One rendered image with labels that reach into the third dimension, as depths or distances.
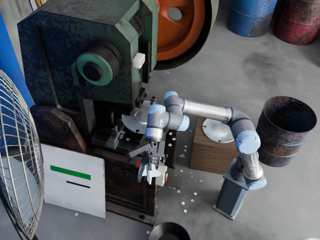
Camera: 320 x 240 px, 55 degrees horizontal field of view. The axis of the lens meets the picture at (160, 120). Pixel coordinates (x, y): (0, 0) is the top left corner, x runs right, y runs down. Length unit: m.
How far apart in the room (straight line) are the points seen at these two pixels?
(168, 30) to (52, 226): 1.61
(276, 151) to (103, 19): 1.83
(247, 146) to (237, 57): 2.52
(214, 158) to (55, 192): 1.24
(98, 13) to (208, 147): 1.38
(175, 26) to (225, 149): 1.02
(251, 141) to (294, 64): 2.68
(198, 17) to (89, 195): 1.40
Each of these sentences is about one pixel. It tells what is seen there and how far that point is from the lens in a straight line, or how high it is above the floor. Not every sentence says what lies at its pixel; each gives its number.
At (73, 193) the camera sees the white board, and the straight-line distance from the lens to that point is 2.35.
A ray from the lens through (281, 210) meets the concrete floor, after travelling 2.66.
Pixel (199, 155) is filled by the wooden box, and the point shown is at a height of 0.20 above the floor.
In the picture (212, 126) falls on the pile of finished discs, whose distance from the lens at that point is 2.52.
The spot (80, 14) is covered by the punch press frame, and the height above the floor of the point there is 1.50.
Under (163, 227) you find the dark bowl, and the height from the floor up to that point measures 0.04.
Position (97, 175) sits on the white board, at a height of 0.43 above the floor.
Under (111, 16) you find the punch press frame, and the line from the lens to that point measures 1.44.
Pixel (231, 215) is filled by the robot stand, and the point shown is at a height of 0.02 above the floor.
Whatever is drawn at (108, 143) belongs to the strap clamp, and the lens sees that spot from 1.86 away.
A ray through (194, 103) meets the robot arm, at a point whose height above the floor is 1.14.
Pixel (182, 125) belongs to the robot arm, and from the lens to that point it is 1.39.
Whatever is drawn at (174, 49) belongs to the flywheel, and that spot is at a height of 1.10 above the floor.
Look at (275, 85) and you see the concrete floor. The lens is 3.70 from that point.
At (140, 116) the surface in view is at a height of 0.79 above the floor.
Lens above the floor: 2.17
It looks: 46 degrees down
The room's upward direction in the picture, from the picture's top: 3 degrees clockwise
